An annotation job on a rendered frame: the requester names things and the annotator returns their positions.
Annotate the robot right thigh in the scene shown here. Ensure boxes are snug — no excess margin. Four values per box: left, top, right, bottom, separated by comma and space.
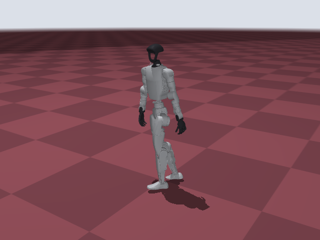
150, 114, 171, 152

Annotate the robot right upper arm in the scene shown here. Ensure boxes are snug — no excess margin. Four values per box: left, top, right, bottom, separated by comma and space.
140, 66, 148, 94

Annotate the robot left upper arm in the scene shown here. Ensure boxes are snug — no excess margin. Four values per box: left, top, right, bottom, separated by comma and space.
161, 68, 176, 100

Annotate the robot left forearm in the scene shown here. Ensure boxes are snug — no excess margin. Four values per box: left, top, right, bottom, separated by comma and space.
171, 91, 183, 120

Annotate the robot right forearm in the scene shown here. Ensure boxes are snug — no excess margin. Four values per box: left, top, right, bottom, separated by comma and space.
139, 91, 148, 111

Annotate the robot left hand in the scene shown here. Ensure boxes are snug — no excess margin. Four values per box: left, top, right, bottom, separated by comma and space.
175, 115, 186, 135

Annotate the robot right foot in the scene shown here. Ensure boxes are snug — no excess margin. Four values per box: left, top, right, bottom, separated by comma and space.
165, 172, 184, 180

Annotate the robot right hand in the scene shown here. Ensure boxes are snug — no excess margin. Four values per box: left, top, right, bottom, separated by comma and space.
138, 107, 147, 127

